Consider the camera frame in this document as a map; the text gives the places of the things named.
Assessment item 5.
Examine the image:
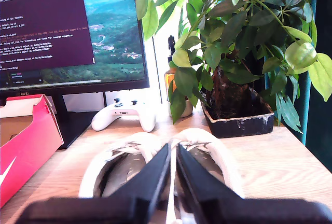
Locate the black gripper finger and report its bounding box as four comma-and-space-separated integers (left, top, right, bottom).
108, 143, 171, 219
176, 144, 246, 224

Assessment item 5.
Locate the white sneaker shoe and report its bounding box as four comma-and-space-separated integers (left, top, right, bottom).
165, 127, 246, 224
77, 132, 169, 199

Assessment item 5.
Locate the red cardboard shoebox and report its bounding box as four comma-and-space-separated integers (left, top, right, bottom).
0, 93, 64, 209

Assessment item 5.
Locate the white game controller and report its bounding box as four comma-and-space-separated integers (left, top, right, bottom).
91, 98, 157, 133

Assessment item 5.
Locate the black rectangular planter tray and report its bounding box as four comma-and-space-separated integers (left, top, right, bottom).
201, 89, 275, 139

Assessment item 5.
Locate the small pale round pot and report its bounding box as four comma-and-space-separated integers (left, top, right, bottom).
167, 99, 194, 118

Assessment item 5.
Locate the amber pump bottle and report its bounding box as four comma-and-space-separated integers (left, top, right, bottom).
164, 35, 182, 103

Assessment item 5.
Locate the dark teal curtain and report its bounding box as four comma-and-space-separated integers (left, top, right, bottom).
300, 0, 332, 165

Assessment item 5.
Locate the green leafy potted plant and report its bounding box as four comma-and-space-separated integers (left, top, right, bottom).
135, 0, 332, 134

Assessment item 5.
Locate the wide black computer monitor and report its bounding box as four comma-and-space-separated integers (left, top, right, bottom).
0, 0, 150, 149

